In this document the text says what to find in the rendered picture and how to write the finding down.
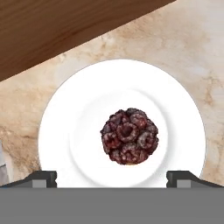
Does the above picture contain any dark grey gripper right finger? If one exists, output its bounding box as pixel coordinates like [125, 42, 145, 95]
[165, 170, 224, 189]

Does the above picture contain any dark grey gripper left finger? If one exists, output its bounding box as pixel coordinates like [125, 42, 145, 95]
[0, 170, 58, 189]

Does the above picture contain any white round plate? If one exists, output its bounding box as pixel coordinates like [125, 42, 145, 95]
[38, 59, 207, 189]

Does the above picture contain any grey metal object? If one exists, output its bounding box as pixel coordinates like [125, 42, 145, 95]
[0, 141, 11, 186]

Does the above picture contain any brown wooden cupboard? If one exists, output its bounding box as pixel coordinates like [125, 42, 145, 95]
[0, 0, 177, 82]

